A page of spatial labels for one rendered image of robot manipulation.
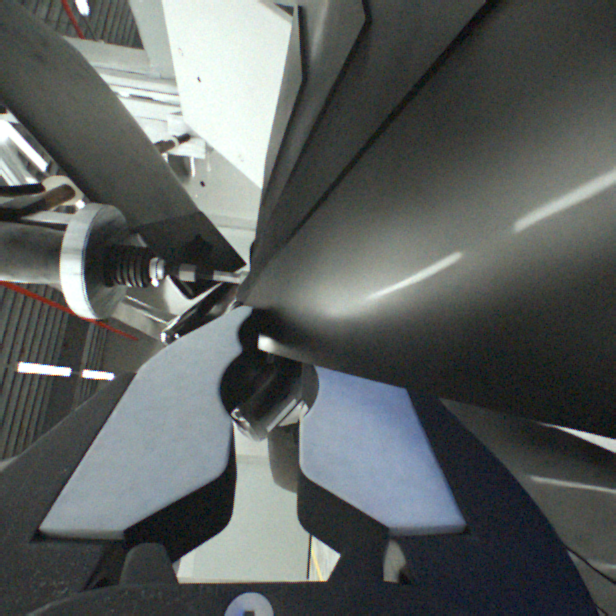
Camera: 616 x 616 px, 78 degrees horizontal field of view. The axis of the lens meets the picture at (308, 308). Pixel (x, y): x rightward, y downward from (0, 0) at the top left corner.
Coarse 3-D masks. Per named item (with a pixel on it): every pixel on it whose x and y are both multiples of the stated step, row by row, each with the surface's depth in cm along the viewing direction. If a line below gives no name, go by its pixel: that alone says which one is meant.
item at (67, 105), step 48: (0, 0) 29; (0, 48) 25; (48, 48) 31; (0, 96) 23; (48, 96) 27; (96, 96) 34; (48, 144) 24; (96, 144) 29; (144, 144) 36; (96, 192) 27; (144, 192) 32
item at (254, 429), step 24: (216, 288) 31; (192, 312) 29; (216, 312) 28; (168, 336) 27; (264, 360) 27; (288, 360) 27; (264, 384) 26; (288, 384) 28; (240, 408) 26; (264, 408) 27; (264, 432) 28
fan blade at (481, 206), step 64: (320, 0) 8; (384, 0) 5; (448, 0) 4; (512, 0) 4; (576, 0) 3; (320, 64) 7; (384, 64) 5; (448, 64) 4; (512, 64) 4; (576, 64) 3; (320, 128) 8; (384, 128) 6; (448, 128) 4; (512, 128) 4; (576, 128) 3; (320, 192) 8; (384, 192) 6; (448, 192) 4; (512, 192) 4; (576, 192) 3; (256, 256) 15; (320, 256) 8; (384, 256) 6; (448, 256) 4; (512, 256) 4; (576, 256) 3; (320, 320) 8; (384, 320) 6; (448, 320) 5; (512, 320) 4; (576, 320) 3; (448, 384) 5; (512, 384) 4; (576, 384) 3
